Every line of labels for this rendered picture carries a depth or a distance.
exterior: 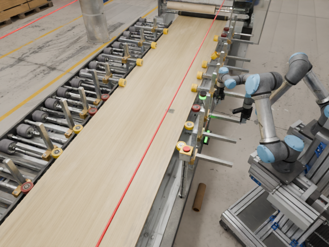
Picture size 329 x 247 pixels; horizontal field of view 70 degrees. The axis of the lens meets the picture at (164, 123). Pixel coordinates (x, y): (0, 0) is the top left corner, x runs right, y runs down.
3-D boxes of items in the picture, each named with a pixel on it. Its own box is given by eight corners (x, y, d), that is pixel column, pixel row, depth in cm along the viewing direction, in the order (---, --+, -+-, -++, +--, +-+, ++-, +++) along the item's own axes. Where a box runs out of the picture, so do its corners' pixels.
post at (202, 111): (199, 148, 217) (205, 108, 185) (198, 151, 215) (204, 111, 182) (195, 147, 218) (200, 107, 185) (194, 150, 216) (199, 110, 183)
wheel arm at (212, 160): (232, 165, 186) (233, 161, 183) (231, 168, 184) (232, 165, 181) (178, 151, 196) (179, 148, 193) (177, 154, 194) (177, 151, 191)
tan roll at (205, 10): (247, 16, 374) (249, 8, 365) (247, 18, 365) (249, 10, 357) (162, 7, 408) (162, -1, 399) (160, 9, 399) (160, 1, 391)
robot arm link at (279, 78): (292, 69, 140) (246, 70, 187) (276, 71, 138) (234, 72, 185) (293, 88, 143) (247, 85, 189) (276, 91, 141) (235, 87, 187)
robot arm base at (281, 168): (299, 165, 156) (305, 156, 149) (285, 177, 149) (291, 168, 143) (279, 151, 165) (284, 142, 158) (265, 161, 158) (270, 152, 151)
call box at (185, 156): (192, 154, 149) (193, 146, 144) (189, 163, 145) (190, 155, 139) (181, 152, 151) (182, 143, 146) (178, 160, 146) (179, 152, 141)
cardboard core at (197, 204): (206, 184, 256) (200, 209, 235) (205, 188, 261) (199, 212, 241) (199, 182, 258) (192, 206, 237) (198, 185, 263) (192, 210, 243)
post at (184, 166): (185, 192, 179) (190, 155, 148) (183, 198, 176) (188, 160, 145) (179, 191, 180) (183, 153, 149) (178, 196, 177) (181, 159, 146)
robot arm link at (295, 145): (301, 160, 147) (311, 145, 138) (283, 164, 145) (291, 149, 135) (289, 145, 156) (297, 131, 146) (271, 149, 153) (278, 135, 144)
